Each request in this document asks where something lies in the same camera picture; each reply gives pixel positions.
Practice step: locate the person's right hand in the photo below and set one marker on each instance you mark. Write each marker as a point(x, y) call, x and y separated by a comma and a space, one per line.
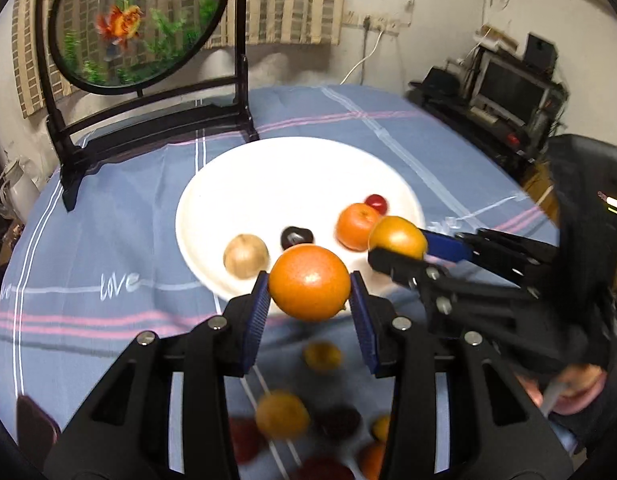
point(583, 385)

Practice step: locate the white kettle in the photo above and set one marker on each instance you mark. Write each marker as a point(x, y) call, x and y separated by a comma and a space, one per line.
point(16, 187)

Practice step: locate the tan round fruit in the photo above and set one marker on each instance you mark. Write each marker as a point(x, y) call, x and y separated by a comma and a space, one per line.
point(246, 256)

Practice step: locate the black speaker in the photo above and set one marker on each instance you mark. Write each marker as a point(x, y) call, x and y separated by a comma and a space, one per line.
point(541, 52)

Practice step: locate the large orange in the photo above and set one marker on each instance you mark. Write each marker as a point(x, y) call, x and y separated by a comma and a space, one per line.
point(308, 282)

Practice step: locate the round goldfish screen black stand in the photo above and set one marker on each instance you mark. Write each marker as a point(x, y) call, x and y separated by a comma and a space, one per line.
point(138, 20)

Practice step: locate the blue plaid tablecloth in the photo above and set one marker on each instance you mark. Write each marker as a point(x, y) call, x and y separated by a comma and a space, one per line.
point(113, 220)

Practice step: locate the orange tangerine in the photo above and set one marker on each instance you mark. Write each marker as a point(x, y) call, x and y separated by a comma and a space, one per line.
point(354, 225)

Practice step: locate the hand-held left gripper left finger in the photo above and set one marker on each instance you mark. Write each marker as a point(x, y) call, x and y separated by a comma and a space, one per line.
point(256, 320)

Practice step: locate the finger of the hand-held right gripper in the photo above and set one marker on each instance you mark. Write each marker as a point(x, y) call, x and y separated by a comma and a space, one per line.
point(438, 292)
point(446, 246)

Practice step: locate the small dark plum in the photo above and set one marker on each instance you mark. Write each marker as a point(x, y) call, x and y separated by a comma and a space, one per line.
point(296, 237)

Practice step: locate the small red fruit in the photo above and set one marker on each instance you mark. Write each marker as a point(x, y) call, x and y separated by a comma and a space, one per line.
point(376, 203)

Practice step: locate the black box device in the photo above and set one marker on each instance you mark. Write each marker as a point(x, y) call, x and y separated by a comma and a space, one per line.
point(441, 82)

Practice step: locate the striped beige wall hanging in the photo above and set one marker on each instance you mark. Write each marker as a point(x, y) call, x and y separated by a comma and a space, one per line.
point(298, 0)

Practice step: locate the dark red flat object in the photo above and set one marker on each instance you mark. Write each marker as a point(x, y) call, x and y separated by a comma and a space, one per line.
point(36, 425)

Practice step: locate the yellow-orange citrus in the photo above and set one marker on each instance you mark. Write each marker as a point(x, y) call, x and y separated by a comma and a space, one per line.
point(397, 237)

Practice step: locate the black monitor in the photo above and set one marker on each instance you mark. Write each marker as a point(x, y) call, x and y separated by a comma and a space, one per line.
point(513, 87)

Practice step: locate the orange fruit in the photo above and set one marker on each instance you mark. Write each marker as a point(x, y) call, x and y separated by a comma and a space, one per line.
point(372, 460)
point(282, 414)

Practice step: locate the small yellow fruit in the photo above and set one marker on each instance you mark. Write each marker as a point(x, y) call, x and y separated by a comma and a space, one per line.
point(322, 356)
point(381, 427)

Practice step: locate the black equipment desk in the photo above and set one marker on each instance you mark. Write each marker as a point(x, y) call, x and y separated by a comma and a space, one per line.
point(488, 130)

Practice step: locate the white round plate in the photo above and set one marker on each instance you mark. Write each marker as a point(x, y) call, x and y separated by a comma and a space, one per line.
point(288, 180)

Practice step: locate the dark red fruit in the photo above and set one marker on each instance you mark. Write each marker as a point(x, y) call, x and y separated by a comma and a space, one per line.
point(338, 422)

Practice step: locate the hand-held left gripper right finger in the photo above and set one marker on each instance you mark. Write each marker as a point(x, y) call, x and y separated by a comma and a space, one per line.
point(364, 327)

